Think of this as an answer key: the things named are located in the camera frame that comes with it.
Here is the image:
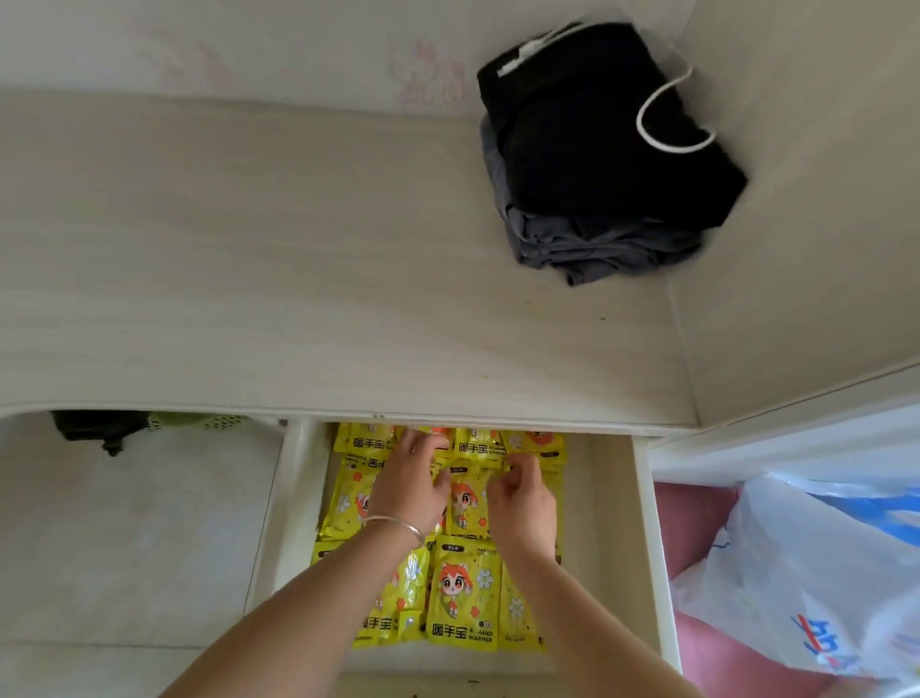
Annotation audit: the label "person's left hand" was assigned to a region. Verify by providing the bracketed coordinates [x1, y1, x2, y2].
[363, 428, 454, 539]

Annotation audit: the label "person's right hand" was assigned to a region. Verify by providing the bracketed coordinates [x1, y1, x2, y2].
[485, 453, 560, 568]

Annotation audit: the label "white drawer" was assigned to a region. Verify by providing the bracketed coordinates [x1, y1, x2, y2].
[243, 416, 682, 677]

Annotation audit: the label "yellow packets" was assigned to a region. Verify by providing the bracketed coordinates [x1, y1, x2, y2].
[310, 422, 569, 654]

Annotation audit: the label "person's left forearm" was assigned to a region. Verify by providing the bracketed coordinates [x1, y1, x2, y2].
[161, 521, 432, 698]

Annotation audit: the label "person's right forearm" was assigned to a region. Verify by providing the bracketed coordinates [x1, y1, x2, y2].
[502, 549, 702, 698]

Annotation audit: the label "white blue-printed plastic bag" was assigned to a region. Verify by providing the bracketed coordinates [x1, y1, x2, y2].
[669, 471, 920, 685]

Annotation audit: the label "black plastic bag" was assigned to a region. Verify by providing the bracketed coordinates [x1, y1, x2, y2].
[51, 409, 150, 458]

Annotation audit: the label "pink bedding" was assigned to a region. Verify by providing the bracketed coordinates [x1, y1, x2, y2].
[654, 481, 842, 698]

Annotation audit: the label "green plastic basket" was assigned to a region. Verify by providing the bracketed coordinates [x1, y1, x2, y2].
[147, 411, 249, 432]

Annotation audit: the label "grey folded garment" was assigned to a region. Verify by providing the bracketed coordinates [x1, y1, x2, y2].
[479, 118, 709, 288]

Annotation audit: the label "black folded garment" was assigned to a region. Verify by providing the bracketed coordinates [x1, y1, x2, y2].
[476, 21, 748, 231]

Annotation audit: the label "white round container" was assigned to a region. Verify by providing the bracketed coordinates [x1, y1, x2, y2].
[859, 589, 920, 698]

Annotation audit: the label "metal bangle bracelet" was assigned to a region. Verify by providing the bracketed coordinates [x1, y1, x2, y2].
[358, 514, 426, 547]

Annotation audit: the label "white wardrobe frame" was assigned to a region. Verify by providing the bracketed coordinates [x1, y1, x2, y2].
[646, 362, 920, 490]

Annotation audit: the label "white charging cable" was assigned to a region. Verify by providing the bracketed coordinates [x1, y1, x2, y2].
[496, 21, 718, 154]

